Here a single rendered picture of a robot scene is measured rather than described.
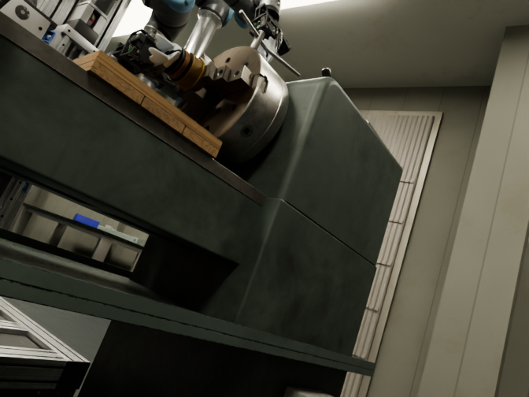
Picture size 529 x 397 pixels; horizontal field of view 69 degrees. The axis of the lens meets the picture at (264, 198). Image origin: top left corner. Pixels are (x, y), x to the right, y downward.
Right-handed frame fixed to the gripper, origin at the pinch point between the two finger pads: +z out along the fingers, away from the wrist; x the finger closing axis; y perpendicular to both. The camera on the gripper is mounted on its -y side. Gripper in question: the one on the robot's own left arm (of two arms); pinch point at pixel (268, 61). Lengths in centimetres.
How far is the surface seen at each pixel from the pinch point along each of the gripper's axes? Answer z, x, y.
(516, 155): -78, 55, -229
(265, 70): 23.3, 12.0, 15.1
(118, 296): 84, 7, 37
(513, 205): -39, 46, -230
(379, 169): 26, 19, -39
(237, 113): 35.3, 5.7, 16.8
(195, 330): 86, 6, 20
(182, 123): 49, 7, 32
